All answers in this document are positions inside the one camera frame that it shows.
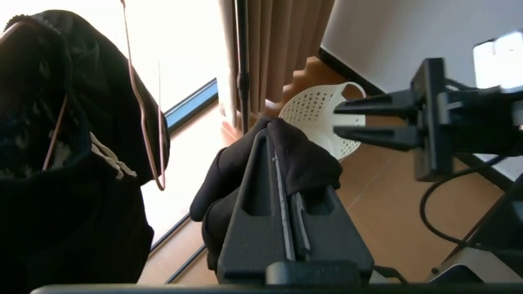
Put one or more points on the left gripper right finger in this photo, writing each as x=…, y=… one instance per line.
x=335, y=241

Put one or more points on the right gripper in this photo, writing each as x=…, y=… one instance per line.
x=433, y=122

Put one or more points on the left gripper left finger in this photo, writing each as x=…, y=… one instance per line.
x=253, y=237

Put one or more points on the black garment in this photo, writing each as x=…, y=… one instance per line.
x=61, y=224
x=306, y=163

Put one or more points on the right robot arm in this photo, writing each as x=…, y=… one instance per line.
x=502, y=212

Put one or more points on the white laundry basket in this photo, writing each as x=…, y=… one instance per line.
x=310, y=110

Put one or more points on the black clothes rack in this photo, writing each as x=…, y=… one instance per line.
x=243, y=61

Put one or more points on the brown curtain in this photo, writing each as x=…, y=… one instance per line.
x=286, y=41

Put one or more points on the window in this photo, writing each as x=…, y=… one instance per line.
x=184, y=41

